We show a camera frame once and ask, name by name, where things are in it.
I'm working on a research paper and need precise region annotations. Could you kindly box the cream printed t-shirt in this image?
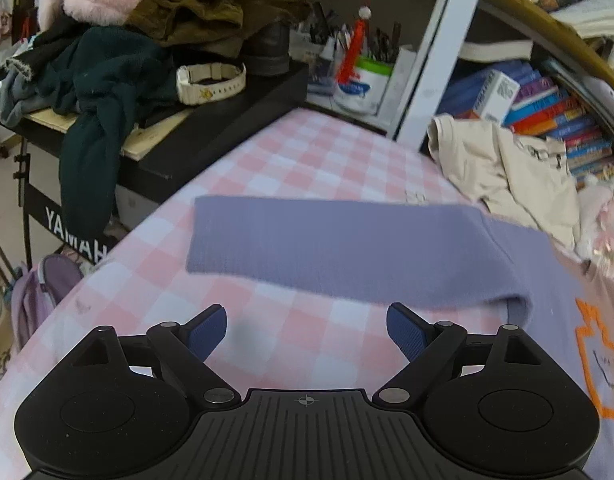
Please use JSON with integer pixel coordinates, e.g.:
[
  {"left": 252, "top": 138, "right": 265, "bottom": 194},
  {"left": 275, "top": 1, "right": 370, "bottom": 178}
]
[{"left": 427, "top": 115, "right": 580, "bottom": 249}]

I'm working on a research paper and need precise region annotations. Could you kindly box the white wrist watch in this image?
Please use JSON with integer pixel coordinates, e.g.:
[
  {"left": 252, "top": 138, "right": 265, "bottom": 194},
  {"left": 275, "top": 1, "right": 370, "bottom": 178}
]
[{"left": 176, "top": 62, "right": 247, "bottom": 106}]

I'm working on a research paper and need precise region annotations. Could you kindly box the pink checkered desk mat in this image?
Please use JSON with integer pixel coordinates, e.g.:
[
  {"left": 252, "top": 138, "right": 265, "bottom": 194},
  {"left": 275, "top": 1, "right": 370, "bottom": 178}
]
[{"left": 0, "top": 106, "right": 614, "bottom": 480}]

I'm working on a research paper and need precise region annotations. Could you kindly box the white green pen cup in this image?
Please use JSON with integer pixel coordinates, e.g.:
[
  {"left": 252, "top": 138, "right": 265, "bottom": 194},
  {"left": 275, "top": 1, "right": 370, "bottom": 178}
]
[{"left": 333, "top": 56, "right": 394, "bottom": 115}]

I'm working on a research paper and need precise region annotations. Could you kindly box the purple backpack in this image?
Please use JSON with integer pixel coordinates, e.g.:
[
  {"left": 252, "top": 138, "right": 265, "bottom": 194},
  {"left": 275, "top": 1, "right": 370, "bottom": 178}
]
[{"left": 11, "top": 255, "right": 83, "bottom": 352}]

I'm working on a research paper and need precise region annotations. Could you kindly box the purple and brown knit sweater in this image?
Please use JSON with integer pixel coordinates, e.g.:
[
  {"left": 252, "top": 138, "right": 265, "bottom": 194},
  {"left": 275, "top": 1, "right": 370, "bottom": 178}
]
[{"left": 186, "top": 196, "right": 614, "bottom": 479}]

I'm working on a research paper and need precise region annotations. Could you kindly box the red tassel ornament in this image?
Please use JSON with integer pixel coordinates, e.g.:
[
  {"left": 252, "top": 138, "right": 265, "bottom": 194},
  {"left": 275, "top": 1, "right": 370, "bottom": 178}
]
[{"left": 336, "top": 0, "right": 372, "bottom": 84}]

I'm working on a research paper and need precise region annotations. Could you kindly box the olive brown garment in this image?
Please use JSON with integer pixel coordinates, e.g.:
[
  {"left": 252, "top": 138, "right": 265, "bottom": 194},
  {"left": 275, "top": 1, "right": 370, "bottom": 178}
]
[{"left": 126, "top": 0, "right": 313, "bottom": 46}]

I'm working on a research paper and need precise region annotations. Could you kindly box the row of colourful books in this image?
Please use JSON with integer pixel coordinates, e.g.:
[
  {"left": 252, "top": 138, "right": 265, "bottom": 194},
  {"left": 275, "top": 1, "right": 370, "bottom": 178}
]
[{"left": 438, "top": 58, "right": 614, "bottom": 182}]

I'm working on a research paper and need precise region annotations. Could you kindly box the pink white bunny plush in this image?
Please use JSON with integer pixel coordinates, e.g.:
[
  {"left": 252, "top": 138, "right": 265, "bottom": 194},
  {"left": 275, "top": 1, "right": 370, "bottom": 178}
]
[{"left": 575, "top": 174, "right": 614, "bottom": 278}]

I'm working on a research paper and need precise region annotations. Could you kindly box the dark green garment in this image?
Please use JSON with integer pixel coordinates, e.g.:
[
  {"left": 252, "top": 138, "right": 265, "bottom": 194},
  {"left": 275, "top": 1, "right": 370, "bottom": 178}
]
[{"left": 37, "top": 26, "right": 179, "bottom": 238}]

